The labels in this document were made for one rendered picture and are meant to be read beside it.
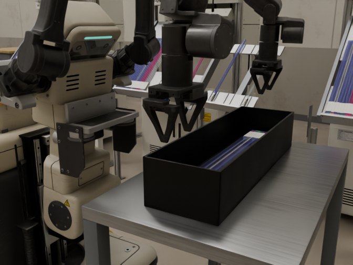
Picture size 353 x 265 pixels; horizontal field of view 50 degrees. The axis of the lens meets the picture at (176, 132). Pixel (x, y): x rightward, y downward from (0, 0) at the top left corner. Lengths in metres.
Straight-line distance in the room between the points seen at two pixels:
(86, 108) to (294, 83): 4.01
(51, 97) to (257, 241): 0.71
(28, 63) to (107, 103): 0.38
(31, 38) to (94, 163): 0.51
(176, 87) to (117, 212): 0.29
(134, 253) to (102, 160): 0.47
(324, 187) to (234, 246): 0.35
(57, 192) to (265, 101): 4.15
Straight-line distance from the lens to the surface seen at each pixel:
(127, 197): 0.87
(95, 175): 1.33
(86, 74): 1.22
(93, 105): 1.23
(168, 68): 0.68
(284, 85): 5.05
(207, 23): 0.64
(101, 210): 0.82
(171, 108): 0.64
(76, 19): 1.14
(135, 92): 2.68
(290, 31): 1.19
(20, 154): 1.43
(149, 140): 3.10
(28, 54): 0.98
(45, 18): 0.98
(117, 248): 1.66
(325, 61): 4.87
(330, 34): 4.86
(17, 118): 1.46
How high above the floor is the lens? 1.17
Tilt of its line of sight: 16 degrees down
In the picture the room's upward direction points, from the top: straight up
